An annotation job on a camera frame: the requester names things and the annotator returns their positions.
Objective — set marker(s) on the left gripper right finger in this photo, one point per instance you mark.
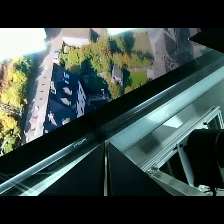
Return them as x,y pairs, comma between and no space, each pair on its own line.
130,176

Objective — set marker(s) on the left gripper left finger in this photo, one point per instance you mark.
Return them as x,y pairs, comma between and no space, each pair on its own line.
83,176

